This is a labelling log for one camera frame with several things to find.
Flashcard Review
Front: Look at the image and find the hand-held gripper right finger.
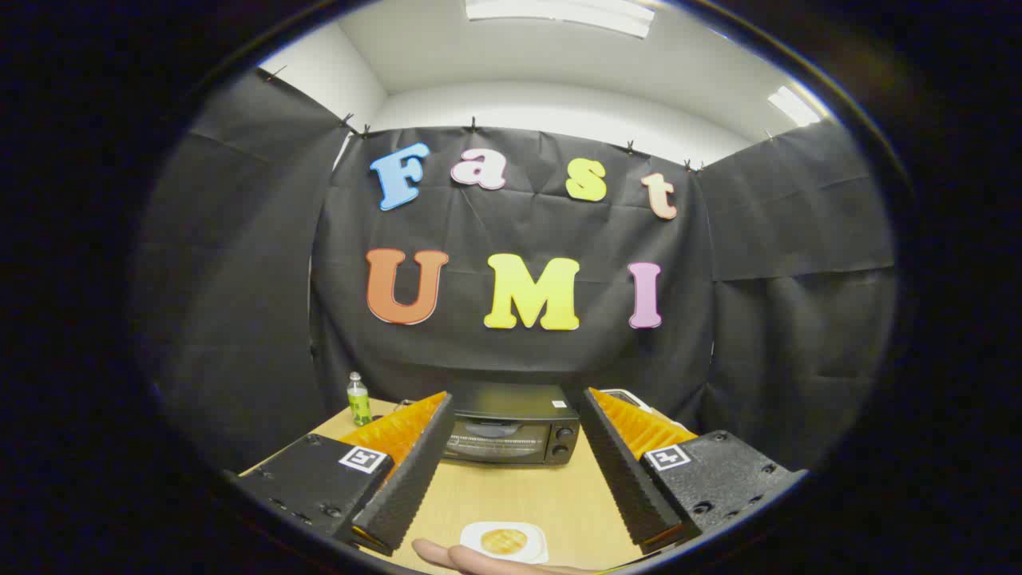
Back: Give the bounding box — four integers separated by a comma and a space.
578, 387, 809, 553

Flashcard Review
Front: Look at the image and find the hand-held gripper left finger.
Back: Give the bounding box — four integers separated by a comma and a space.
232, 391, 456, 557

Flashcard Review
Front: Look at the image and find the white plate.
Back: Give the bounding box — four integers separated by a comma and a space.
461, 521, 549, 565

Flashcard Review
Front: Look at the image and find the golden bread bun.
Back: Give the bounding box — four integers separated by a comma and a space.
481, 528, 529, 556

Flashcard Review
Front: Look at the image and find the black toaster oven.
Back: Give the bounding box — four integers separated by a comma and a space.
442, 382, 581, 467

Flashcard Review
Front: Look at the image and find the white electric kettle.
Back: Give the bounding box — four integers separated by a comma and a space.
599, 388, 657, 413

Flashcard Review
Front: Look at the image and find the green label drink bottle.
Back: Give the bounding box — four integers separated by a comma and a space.
347, 372, 372, 427

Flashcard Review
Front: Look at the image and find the black backdrop cloth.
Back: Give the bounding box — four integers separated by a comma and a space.
132, 68, 899, 480

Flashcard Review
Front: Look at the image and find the ceiling light panel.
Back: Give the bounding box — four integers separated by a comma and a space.
465, 0, 656, 39
768, 85, 823, 127

